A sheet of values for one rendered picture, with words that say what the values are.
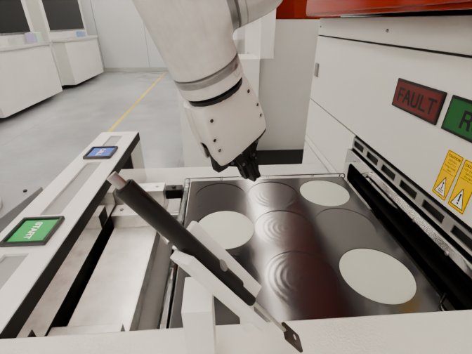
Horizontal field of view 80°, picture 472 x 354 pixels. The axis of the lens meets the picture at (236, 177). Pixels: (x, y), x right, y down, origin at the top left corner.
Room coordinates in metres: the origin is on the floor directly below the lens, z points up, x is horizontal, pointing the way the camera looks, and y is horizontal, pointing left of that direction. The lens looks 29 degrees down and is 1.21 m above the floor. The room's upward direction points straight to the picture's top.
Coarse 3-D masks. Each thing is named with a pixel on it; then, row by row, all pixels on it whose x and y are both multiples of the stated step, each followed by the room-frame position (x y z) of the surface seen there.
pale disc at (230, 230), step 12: (216, 216) 0.41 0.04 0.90; (228, 216) 0.41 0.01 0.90; (240, 216) 0.41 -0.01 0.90; (204, 228) 0.38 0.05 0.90; (216, 228) 0.38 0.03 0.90; (228, 228) 0.38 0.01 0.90; (240, 228) 0.38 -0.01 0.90; (252, 228) 0.38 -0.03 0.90; (216, 240) 0.35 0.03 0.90; (228, 240) 0.35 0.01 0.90; (240, 240) 0.35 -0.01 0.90
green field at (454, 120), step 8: (456, 104) 0.38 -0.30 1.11; (464, 104) 0.37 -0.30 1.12; (448, 112) 0.39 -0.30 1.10; (456, 112) 0.37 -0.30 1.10; (464, 112) 0.36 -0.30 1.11; (448, 120) 0.38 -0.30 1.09; (456, 120) 0.37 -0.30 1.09; (464, 120) 0.36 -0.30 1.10; (448, 128) 0.38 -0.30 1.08; (456, 128) 0.36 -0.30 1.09; (464, 128) 0.35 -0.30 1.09
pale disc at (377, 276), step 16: (352, 256) 0.31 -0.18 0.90; (368, 256) 0.31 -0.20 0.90; (384, 256) 0.31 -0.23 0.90; (352, 272) 0.28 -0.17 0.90; (368, 272) 0.28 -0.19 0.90; (384, 272) 0.28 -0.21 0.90; (400, 272) 0.28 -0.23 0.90; (368, 288) 0.26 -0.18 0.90; (384, 288) 0.26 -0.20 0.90; (400, 288) 0.26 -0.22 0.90; (416, 288) 0.26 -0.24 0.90
